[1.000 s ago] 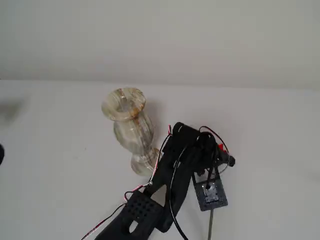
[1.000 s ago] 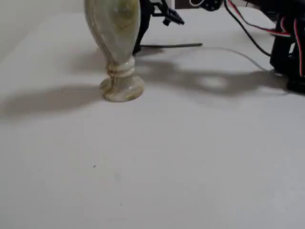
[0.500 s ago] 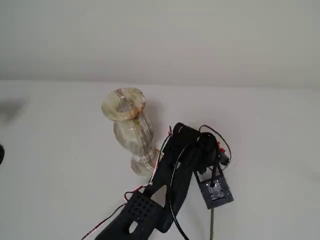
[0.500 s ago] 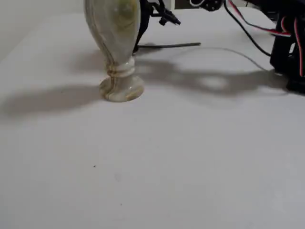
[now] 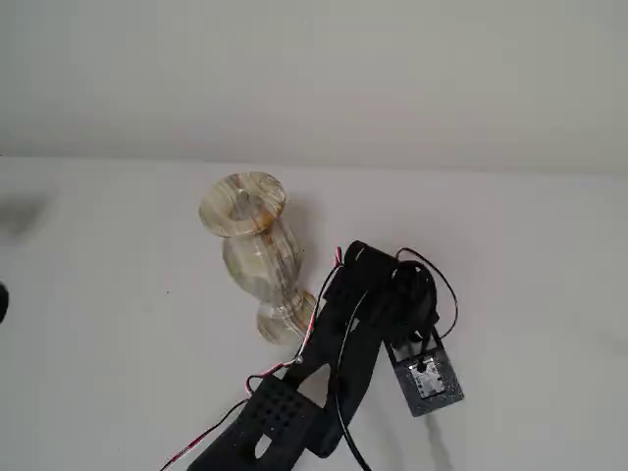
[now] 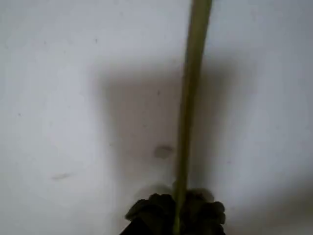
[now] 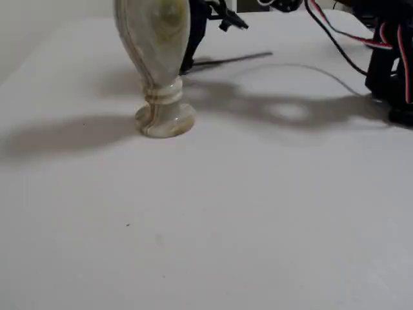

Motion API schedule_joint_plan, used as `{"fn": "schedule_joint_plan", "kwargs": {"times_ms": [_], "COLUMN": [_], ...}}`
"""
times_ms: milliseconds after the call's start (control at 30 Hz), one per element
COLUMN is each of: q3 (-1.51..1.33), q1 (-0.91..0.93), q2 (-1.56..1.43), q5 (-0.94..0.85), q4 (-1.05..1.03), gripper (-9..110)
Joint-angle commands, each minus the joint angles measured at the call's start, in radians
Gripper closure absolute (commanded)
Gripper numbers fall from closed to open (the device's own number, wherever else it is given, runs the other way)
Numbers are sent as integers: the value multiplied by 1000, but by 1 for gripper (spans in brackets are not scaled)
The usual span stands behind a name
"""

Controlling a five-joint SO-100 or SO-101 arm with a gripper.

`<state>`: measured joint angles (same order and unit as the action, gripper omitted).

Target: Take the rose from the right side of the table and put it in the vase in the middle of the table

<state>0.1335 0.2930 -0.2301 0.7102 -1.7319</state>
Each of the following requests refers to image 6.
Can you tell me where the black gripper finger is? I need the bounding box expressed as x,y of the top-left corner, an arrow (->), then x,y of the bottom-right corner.
181,189 -> 227,235
119,192 -> 178,235

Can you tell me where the red artificial rose green stem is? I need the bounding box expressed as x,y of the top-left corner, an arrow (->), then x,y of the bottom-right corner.
173,0 -> 213,235

